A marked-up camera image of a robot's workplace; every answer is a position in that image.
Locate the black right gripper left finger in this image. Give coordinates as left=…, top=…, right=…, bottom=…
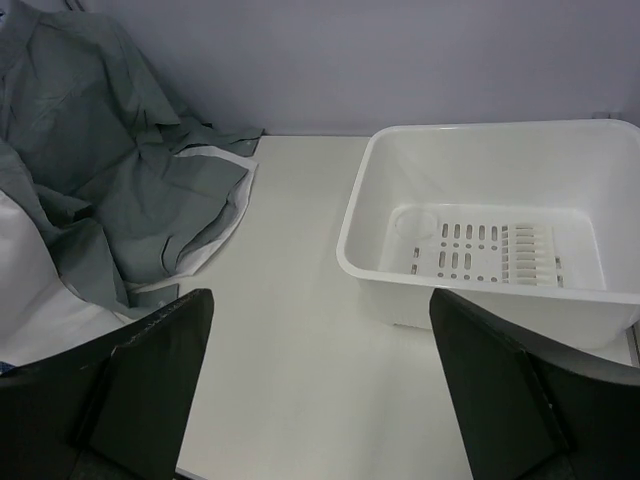
left=1, top=289, right=214, bottom=479

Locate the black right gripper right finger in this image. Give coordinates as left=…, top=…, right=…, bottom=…
left=429, top=289, right=639, bottom=479

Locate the white shirt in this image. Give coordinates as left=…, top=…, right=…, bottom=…
left=1, top=145, right=257, bottom=366

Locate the white plastic bin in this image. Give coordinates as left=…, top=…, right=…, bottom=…
left=336, top=119, right=639, bottom=349

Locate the grey button-up shirt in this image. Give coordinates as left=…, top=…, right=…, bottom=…
left=1, top=1, right=261, bottom=318

